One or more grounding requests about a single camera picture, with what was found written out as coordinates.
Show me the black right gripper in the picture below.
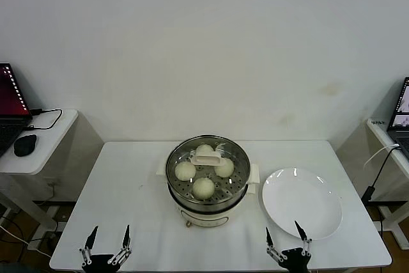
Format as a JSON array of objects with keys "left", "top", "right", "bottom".
[{"left": 265, "top": 221, "right": 313, "bottom": 273}]

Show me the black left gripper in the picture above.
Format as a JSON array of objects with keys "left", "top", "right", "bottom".
[{"left": 79, "top": 224, "right": 133, "bottom": 273}]

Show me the black laptop charger cable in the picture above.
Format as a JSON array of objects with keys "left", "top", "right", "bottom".
[{"left": 24, "top": 108, "right": 63, "bottom": 132}]

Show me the black computer mouse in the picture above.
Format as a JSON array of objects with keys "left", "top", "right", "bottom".
[{"left": 13, "top": 134, "right": 38, "bottom": 157}]

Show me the white electric cooker pot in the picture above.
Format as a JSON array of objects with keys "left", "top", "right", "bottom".
[{"left": 156, "top": 160, "right": 260, "bottom": 228}]

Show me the white rounded side table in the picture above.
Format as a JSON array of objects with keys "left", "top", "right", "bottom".
[{"left": 0, "top": 109, "right": 80, "bottom": 232}]

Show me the white floor power strip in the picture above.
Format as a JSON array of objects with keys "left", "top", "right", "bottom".
[{"left": 27, "top": 240, "right": 49, "bottom": 251}]

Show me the black floor cable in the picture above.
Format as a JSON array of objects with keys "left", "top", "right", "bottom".
[{"left": 0, "top": 215, "right": 63, "bottom": 245}]

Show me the white steamed baozi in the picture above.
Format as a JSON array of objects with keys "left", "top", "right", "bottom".
[
  {"left": 174, "top": 161, "right": 197, "bottom": 182},
  {"left": 213, "top": 157, "right": 235, "bottom": 178},
  {"left": 195, "top": 144, "right": 214, "bottom": 158},
  {"left": 192, "top": 176, "right": 215, "bottom": 200}
]

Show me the grey laptop showing camera windows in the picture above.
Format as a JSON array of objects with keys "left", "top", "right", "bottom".
[{"left": 387, "top": 77, "right": 409, "bottom": 159}]

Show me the black laptop with dock icons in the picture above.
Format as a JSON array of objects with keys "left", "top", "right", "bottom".
[{"left": 0, "top": 63, "right": 35, "bottom": 159}]

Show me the white side table with label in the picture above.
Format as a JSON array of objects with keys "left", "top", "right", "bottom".
[{"left": 367, "top": 118, "right": 409, "bottom": 250}]

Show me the steel perforated steamer basket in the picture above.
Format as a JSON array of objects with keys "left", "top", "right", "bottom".
[{"left": 166, "top": 134, "right": 252, "bottom": 206}]

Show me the white round plate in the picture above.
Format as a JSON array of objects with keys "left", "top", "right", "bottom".
[{"left": 262, "top": 167, "right": 344, "bottom": 240}]

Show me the black cable with adapter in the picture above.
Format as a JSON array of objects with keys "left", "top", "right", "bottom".
[{"left": 362, "top": 148, "right": 400, "bottom": 202}]

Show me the white thin cable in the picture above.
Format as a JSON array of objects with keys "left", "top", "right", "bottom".
[{"left": 364, "top": 144, "right": 400, "bottom": 170}]

